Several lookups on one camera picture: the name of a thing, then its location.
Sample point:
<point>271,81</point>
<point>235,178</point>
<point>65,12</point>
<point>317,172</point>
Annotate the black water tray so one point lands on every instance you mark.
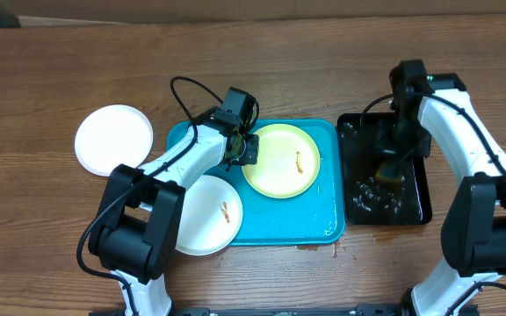
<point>367,200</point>

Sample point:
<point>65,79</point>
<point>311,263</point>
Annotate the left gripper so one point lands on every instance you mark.
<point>252,156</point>

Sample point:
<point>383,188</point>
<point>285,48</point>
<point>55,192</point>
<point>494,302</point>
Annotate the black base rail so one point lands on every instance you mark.
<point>360,310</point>

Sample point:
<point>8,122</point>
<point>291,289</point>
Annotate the white plate with stain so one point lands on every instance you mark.
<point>113,135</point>

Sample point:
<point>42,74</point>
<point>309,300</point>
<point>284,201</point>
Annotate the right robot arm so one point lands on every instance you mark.
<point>473,236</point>

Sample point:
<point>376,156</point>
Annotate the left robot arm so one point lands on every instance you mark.
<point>134,234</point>

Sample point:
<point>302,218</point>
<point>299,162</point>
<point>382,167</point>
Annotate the yellow-green plate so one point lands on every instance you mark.
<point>288,162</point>

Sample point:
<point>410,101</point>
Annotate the white plate front left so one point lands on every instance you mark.
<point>211,217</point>

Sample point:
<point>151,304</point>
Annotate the green yellow sponge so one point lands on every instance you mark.
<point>389,172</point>

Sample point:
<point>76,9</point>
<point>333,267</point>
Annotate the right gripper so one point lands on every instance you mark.
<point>389,153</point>

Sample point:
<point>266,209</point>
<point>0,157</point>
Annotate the teal plastic tray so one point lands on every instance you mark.
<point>315,216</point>

